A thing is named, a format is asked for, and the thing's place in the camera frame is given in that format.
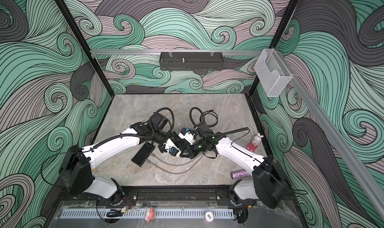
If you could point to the small black ribbed switch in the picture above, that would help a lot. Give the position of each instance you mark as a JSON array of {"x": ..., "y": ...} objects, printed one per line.
[{"x": 144, "y": 152}]

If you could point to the round white pink object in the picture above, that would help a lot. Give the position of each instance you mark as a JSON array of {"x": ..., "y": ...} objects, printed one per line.
[{"x": 209, "y": 217}]

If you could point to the glittery purple microphone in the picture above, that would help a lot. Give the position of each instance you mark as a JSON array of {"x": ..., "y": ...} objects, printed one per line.
[{"x": 240, "y": 174}]

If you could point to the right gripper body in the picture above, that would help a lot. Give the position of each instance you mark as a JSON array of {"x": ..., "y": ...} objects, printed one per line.
[{"x": 197, "y": 148}]

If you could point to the black perforated wall tray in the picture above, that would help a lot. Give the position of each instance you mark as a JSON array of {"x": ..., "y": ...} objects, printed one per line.
[{"x": 191, "y": 61}]

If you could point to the pink toy on duct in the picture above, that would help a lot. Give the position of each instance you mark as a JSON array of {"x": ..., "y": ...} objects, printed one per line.
[{"x": 150, "y": 215}]

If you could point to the pink bunny figurine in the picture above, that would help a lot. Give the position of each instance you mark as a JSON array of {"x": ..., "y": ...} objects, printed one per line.
[{"x": 254, "y": 144}]

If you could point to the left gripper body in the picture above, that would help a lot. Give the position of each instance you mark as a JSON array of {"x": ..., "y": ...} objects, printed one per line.
[{"x": 161, "y": 139}]

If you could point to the clear acrylic wall box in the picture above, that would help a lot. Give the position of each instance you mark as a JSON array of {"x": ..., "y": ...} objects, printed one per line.
[{"x": 273, "y": 72}]

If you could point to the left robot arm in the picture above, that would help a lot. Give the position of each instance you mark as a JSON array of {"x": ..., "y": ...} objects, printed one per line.
[{"x": 76, "y": 170}]

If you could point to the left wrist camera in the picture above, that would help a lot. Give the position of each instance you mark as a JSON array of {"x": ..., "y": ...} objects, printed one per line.
[{"x": 172, "y": 148}]

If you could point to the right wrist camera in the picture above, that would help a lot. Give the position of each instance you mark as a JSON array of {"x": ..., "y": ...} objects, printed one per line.
[{"x": 188, "y": 135}]

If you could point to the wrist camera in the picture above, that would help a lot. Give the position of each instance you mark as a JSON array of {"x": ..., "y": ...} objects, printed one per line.
[
  {"x": 172, "y": 148},
  {"x": 188, "y": 135}
]

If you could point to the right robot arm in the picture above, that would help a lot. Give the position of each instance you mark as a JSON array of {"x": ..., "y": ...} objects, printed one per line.
[{"x": 269, "y": 183}]

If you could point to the white slotted cable duct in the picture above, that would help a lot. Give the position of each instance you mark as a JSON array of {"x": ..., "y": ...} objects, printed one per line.
[{"x": 160, "y": 213}]

